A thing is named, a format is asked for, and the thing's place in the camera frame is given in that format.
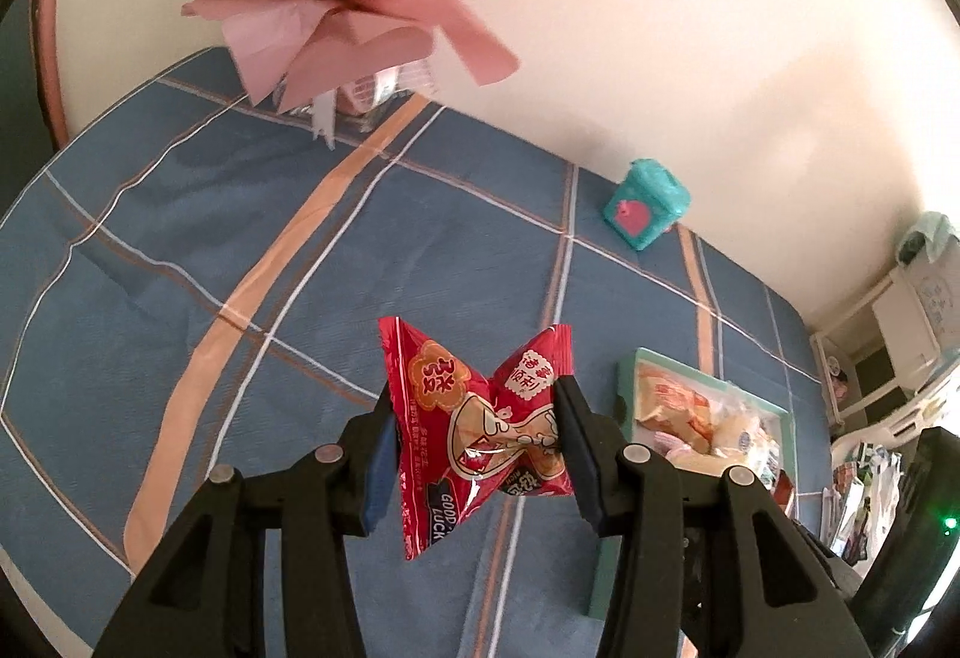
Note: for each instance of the red printed snack packet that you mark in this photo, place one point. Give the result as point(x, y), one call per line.
point(457, 418)

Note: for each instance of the teal tissue pack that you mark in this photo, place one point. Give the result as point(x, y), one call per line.
point(645, 204)

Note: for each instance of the white shelf unit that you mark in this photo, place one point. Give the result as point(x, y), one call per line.
point(911, 328)

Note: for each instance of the green tray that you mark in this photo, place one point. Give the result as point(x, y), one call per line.
point(628, 395)

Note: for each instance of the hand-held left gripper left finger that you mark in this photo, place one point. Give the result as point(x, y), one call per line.
point(379, 470)

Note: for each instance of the pale teal cloth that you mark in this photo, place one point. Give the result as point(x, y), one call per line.
point(926, 238)

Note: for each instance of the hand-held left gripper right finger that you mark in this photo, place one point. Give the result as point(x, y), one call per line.
point(581, 470)

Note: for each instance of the pile of papers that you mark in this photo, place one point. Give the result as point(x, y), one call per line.
point(855, 500)

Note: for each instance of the clear glass vase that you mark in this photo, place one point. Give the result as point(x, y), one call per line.
point(367, 99)

